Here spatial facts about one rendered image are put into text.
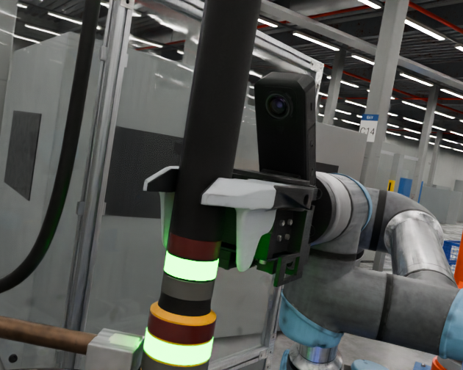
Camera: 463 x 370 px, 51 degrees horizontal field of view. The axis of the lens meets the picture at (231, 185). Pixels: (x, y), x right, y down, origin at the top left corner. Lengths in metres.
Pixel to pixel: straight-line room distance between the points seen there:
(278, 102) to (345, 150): 4.60
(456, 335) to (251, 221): 0.31
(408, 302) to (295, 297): 0.12
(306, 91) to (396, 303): 0.26
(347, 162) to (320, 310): 4.50
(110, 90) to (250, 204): 0.85
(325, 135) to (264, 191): 4.47
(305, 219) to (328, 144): 4.41
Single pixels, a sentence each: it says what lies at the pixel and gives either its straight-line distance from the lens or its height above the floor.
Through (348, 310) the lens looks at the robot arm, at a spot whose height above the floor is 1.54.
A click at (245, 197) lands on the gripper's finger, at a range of 0.29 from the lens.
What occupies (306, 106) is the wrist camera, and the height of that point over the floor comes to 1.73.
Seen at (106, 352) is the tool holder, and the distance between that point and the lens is 0.33.
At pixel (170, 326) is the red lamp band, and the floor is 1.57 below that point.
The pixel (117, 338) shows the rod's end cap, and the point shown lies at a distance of 0.34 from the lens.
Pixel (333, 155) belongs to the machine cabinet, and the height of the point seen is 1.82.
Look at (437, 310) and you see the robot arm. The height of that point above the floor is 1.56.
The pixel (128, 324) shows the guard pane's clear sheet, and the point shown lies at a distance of 1.33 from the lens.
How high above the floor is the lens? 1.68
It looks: 4 degrees down
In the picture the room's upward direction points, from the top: 9 degrees clockwise
